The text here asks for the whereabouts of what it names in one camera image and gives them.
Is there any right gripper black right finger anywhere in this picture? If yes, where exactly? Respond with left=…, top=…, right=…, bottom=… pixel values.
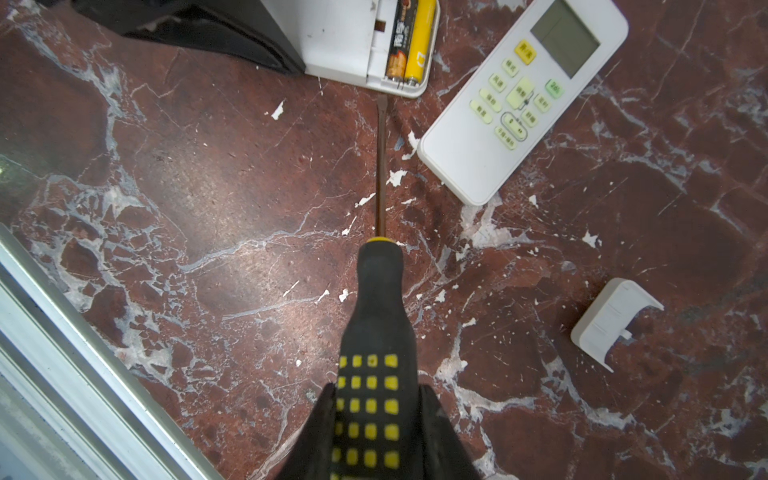
left=419, top=385, right=481, bottom=480

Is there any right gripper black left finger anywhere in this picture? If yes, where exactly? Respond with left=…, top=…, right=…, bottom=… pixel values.
left=276, top=383, right=336, bottom=480

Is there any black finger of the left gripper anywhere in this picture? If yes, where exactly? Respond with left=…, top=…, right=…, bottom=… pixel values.
left=71, top=0, right=305, bottom=76

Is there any black yellow screwdriver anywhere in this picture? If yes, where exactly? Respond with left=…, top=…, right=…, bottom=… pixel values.
left=330, top=94, right=425, bottom=479

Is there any white remote control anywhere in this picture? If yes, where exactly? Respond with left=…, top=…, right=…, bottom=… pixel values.
left=264, top=1, right=441, bottom=99
left=417, top=0, right=629, bottom=206

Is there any white battery cover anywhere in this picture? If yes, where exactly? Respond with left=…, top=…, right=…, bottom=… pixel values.
left=570, top=278, right=665, bottom=373

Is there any black orange AA battery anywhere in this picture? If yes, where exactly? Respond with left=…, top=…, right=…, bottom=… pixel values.
left=385, top=0, right=418, bottom=82

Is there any yellow AA battery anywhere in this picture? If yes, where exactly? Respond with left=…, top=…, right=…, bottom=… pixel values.
left=404, top=0, right=437, bottom=86

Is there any aluminium mounting rail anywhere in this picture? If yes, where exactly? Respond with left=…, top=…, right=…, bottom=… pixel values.
left=1, top=227, right=220, bottom=479

